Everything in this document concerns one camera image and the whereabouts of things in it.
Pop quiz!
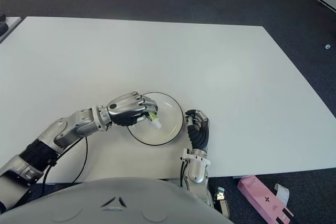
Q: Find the green toothpaste tube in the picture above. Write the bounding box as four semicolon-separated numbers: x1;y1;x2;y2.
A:
145;111;162;130

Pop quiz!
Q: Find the pink cardboard box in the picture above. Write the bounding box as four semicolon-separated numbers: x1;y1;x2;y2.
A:
237;175;295;224

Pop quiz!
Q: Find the silver metal bracket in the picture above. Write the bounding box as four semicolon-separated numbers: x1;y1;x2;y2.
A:
215;186;232;219

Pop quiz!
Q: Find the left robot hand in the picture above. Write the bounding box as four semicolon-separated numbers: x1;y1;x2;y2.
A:
106;91;159;126

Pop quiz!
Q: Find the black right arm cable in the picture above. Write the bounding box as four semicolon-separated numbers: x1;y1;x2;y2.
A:
180;157;188;189

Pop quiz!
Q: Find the white plate with black rim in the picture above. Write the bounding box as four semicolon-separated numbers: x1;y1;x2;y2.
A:
127;92;184;146

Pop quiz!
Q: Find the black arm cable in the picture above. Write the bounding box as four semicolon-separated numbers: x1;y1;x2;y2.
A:
43;136;89;190
180;157;188;189

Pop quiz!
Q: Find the white side table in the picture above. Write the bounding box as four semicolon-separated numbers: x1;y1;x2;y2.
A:
0;16;22;44

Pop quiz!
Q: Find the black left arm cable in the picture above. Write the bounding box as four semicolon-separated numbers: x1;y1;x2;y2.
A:
43;136;89;190

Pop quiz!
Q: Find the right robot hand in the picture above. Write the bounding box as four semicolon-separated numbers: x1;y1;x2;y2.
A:
185;109;211;151

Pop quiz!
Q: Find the white paper tag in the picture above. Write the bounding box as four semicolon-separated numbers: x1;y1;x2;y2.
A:
274;183;290;205

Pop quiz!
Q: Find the grey robot torso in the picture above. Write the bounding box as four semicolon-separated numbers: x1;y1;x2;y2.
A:
0;177;234;224

